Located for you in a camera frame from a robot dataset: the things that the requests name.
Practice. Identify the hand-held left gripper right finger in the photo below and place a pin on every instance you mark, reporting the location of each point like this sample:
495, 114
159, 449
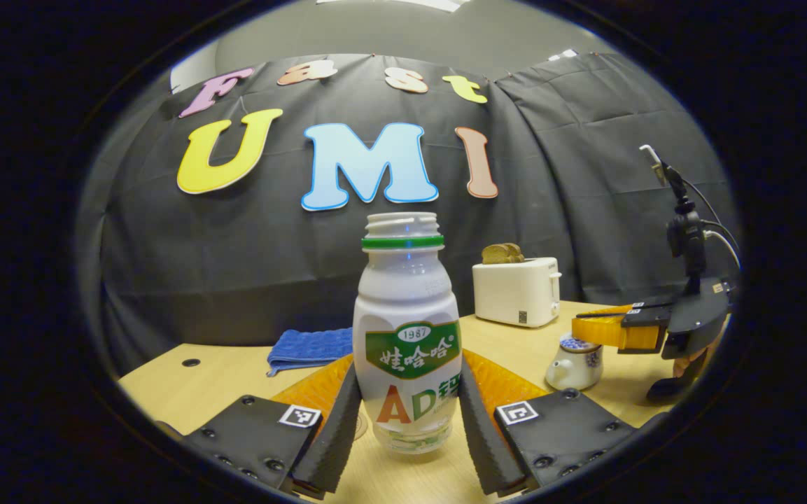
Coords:
483, 441

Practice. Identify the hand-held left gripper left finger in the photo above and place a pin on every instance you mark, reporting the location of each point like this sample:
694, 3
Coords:
337, 434

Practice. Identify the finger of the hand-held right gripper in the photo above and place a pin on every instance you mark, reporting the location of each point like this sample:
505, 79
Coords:
644, 323
655, 305

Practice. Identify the white blue teacup lid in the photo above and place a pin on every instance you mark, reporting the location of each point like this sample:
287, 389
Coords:
578, 343

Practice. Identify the white blue teacup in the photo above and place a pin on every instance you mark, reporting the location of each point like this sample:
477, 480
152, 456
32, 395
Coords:
574, 367

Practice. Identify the white water bottle green label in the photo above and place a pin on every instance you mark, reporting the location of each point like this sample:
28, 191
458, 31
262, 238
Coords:
403, 301

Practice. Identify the blue folded cloth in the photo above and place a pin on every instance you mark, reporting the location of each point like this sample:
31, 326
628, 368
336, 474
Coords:
309, 348

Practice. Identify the cream white toaster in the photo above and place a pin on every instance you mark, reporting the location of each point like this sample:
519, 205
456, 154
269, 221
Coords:
515, 290

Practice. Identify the brown toast slice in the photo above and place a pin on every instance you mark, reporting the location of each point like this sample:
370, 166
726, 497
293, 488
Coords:
493, 254
515, 253

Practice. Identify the black table grommet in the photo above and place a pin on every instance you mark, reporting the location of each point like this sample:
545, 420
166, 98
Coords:
191, 362

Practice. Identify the black backdrop cloth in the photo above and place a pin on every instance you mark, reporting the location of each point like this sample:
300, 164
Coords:
200, 266

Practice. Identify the ceiling light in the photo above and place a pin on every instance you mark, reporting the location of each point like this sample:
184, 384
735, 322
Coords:
396, 3

